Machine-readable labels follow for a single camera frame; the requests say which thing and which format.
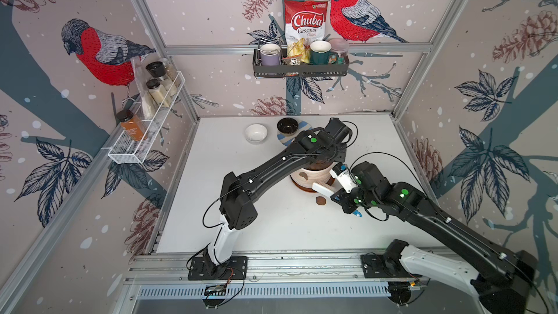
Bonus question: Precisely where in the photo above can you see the white ceramic flower pot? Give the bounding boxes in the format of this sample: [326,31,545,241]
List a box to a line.
[290,162,336,188]

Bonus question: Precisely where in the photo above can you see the brown mud patch piece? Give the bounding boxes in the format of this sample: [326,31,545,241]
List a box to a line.
[315,196,326,206]

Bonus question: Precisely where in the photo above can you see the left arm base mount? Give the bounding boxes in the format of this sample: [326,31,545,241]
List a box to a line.
[187,255,248,281]

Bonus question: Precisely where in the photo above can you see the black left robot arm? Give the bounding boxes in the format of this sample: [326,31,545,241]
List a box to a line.
[203,118,353,267]

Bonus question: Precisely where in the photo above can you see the terracotta pot saucer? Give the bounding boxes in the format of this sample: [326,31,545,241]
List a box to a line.
[292,178,335,193]

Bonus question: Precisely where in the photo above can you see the black lidded spice jar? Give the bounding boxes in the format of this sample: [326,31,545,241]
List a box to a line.
[146,61,178,96]
[146,78,171,108]

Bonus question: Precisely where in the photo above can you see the small black bowl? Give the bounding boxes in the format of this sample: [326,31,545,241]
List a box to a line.
[277,118,299,135]

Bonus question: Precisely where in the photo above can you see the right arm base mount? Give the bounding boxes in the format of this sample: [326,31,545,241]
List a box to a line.
[360,239,418,279]

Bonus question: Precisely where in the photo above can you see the pink lidded glass jar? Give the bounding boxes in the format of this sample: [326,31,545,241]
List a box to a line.
[329,38,350,64]

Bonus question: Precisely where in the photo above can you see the dark wall shelf basket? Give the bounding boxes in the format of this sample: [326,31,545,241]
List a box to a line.
[252,47,350,79]

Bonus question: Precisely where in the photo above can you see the orange spice jar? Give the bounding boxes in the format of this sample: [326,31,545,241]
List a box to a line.
[116,110,146,141]

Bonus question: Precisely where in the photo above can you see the white wire wall rack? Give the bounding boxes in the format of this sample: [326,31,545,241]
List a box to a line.
[108,71,185,164]

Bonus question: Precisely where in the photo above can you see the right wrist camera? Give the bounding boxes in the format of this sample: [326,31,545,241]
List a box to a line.
[330,163,357,193]

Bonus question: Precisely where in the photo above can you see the blue striped plate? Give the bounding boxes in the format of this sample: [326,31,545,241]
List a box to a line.
[277,121,312,146]

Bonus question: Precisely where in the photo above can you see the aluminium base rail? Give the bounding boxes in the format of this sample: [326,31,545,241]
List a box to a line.
[126,249,489,284]

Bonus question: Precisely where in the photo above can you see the red Chuba chips bag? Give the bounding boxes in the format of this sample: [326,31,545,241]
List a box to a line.
[283,0,328,64]

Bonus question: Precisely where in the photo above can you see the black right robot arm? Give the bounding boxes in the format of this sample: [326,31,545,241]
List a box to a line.
[330,161,538,313]

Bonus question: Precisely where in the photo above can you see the green mug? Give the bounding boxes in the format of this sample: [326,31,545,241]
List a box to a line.
[310,40,338,65]

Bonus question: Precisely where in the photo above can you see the blue white scrub brush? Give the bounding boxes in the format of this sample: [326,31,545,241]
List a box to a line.
[312,181,363,217]

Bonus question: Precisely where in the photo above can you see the small white bowl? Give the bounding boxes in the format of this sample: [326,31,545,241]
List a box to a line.
[244,124,268,144]

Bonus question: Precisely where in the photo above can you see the lilac mug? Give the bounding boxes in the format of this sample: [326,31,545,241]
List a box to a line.
[259,43,282,66]

